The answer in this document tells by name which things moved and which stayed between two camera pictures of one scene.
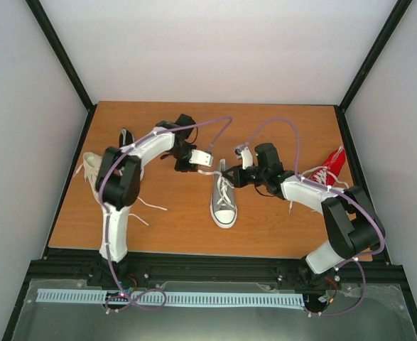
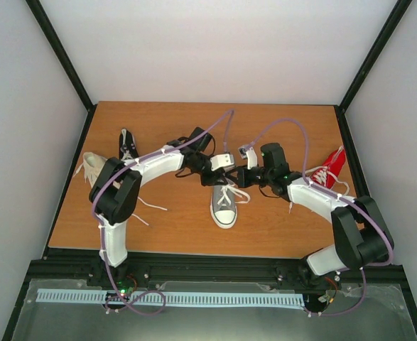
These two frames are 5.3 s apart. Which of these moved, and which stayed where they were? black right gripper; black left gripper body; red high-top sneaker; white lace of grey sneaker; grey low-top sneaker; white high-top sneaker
Moved: black left gripper body; white lace of grey sneaker
Stayed: white high-top sneaker; black right gripper; red high-top sneaker; grey low-top sneaker
